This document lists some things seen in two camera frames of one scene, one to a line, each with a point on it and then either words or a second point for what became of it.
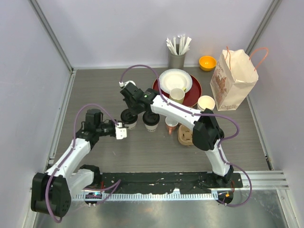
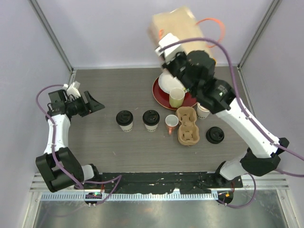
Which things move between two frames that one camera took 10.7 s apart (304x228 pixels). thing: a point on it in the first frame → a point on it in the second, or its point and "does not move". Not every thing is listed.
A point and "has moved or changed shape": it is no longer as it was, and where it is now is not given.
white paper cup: [131, 126] has moved or changed shape
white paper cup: [151, 128] does not move
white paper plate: [173, 78] does not move
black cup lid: [128, 117] has moved or changed shape
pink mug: [171, 122] does not move
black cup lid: [150, 118] does not move
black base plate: [162, 183] does not move
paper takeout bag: [233, 76] → [182, 23]
